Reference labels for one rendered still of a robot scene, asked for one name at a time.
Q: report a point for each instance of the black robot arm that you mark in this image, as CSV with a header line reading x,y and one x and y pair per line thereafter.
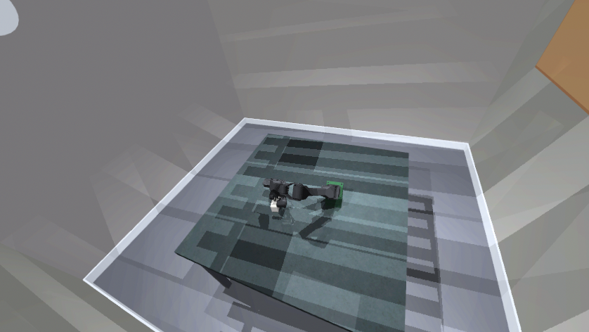
x,y
300,191

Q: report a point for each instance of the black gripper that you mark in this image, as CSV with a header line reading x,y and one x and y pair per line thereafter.
x,y
282,203

